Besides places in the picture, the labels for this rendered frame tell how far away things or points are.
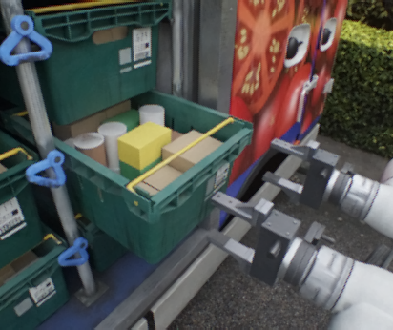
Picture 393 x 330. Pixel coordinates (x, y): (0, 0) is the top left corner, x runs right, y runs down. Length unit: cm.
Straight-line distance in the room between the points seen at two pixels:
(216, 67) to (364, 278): 63
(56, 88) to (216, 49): 42
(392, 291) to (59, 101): 71
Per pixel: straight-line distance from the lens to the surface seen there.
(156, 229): 66
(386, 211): 69
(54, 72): 71
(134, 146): 75
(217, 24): 85
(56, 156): 70
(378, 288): 50
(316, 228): 57
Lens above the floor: 152
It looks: 34 degrees down
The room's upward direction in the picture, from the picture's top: 1 degrees clockwise
